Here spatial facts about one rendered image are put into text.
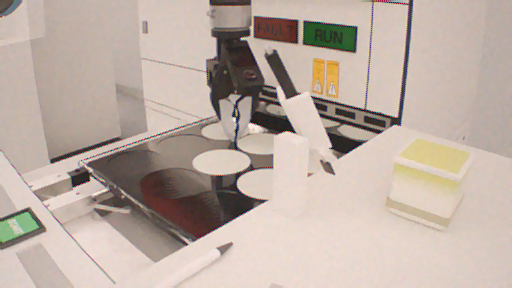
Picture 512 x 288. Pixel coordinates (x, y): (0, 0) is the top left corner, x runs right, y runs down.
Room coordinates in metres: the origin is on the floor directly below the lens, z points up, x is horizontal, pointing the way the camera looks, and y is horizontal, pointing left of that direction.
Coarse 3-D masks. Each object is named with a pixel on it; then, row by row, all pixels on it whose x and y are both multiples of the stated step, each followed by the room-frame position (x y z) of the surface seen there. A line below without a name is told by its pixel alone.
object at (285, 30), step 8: (256, 24) 0.85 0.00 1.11; (264, 24) 0.84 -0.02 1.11; (272, 24) 0.82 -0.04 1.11; (280, 24) 0.81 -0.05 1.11; (288, 24) 0.79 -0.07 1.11; (256, 32) 0.85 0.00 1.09; (264, 32) 0.84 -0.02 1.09; (272, 32) 0.82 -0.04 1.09; (280, 32) 0.81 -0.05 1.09; (288, 32) 0.79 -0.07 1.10; (288, 40) 0.79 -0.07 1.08
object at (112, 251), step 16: (64, 224) 0.44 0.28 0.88; (80, 224) 0.45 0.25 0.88; (96, 224) 0.45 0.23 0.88; (80, 240) 0.41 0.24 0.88; (96, 240) 0.41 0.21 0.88; (112, 240) 0.41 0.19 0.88; (96, 256) 0.38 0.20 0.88; (112, 256) 0.38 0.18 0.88; (128, 256) 0.38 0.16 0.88; (144, 256) 0.38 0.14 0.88; (112, 272) 0.35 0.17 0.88; (128, 272) 0.35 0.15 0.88
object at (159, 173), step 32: (192, 128) 0.78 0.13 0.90; (256, 128) 0.78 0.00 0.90; (96, 160) 0.62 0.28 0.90; (128, 160) 0.62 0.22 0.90; (160, 160) 0.62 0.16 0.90; (192, 160) 0.62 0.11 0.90; (256, 160) 0.62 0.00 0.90; (128, 192) 0.51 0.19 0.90; (160, 192) 0.51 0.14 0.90; (192, 192) 0.51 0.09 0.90; (224, 192) 0.51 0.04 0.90; (192, 224) 0.43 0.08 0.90; (224, 224) 0.43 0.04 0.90
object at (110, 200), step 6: (102, 198) 0.57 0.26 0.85; (108, 198) 0.57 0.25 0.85; (114, 198) 0.58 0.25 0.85; (102, 204) 0.56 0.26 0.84; (108, 204) 0.57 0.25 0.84; (114, 204) 0.58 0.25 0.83; (120, 204) 0.59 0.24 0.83; (126, 204) 0.59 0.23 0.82; (96, 210) 0.55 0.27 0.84; (102, 210) 0.56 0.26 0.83; (108, 210) 0.57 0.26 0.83; (102, 216) 0.56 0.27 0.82
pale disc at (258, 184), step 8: (248, 176) 0.56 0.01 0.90; (256, 176) 0.56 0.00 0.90; (264, 176) 0.56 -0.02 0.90; (272, 176) 0.56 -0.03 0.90; (240, 184) 0.54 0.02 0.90; (248, 184) 0.54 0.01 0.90; (256, 184) 0.54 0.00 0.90; (264, 184) 0.54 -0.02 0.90; (272, 184) 0.54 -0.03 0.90; (248, 192) 0.51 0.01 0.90; (256, 192) 0.51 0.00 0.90; (264, 192) 0.51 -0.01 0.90; (272, 192) 0.51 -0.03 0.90
